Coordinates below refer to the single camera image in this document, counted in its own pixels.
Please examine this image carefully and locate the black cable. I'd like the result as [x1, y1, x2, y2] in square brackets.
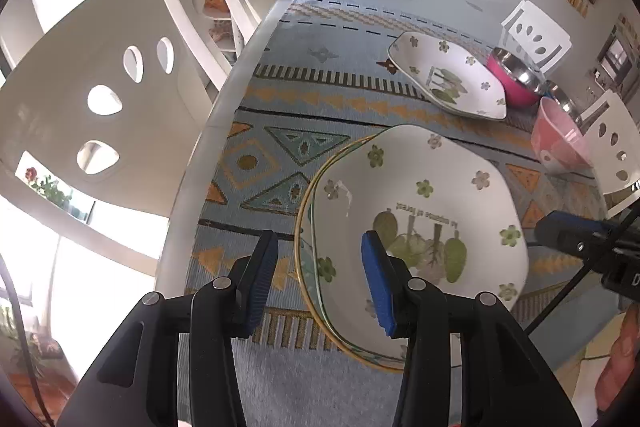
[522, 252, 601, 335]
[0, 252, 56, 427]

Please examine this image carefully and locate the red flowering potted plant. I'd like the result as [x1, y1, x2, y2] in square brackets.
[22, 164, 76, 212]

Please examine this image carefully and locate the magenta steel bowl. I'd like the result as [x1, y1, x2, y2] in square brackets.
[486, 47, 547, 108]

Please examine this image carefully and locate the patterned woven table mat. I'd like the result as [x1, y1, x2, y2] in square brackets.
[185, 0, 613, 427]

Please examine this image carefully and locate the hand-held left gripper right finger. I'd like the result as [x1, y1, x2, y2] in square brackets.
[361, 230, 583, 427]

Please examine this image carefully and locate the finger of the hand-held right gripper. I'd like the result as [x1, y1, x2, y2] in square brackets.
[534, 212, 640, 268]

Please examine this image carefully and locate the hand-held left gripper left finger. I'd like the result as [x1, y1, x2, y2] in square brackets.
[57, 229, 279, 427]

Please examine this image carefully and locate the yellow rimmed plate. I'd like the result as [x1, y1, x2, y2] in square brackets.
[294, 129, 406, 374]

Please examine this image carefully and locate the person's right hand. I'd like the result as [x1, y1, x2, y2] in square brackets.
[595, 307, 640, 413]

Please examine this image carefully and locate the pink bowl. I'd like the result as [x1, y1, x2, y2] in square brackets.
[530, 98, 596, 175]

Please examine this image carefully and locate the white floral plate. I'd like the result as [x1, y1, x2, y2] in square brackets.
[386, 31, 508, 122]
[311, 124, 530, 360]

